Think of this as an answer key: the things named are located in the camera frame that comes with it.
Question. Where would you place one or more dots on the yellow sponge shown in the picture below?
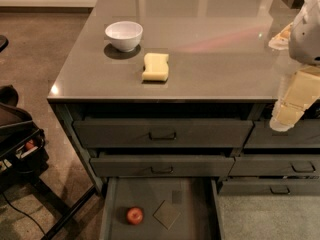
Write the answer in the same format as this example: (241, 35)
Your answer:
(155, 67)

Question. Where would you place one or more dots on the grey open bottom drawer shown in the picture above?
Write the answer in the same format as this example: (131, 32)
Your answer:
(194, 198)

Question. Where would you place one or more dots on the grey middle left drawer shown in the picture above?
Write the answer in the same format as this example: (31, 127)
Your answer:
(161, 165)

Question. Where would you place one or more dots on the grey square tile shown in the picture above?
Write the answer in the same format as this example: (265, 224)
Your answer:
(166, 214)

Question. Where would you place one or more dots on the red apple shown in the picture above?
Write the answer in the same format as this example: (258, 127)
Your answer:
(134, 215)

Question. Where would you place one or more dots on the grey top left drawer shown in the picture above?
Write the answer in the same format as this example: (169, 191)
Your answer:
(162, 133)

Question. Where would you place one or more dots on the black cart with items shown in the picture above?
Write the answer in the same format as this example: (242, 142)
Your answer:
(22, 145)

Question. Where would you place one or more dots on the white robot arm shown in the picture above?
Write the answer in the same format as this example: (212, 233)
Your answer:
(304, 40)

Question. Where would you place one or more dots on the grey middle right drawer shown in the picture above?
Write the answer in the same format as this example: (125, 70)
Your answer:
(276, 165)

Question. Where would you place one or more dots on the grey cabinet counter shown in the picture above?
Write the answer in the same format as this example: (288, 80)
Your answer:
(220, 67)

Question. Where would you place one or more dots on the grey top right drawer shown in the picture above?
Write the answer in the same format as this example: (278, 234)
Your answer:
(305, 134)

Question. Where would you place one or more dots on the grey bottom right drawer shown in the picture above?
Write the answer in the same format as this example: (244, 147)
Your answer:
(271, 187)

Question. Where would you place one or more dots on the white ceramic bowl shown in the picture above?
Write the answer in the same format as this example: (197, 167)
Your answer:
(125, 36)

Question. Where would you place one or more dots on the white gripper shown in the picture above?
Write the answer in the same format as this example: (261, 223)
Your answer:
(306, 39)

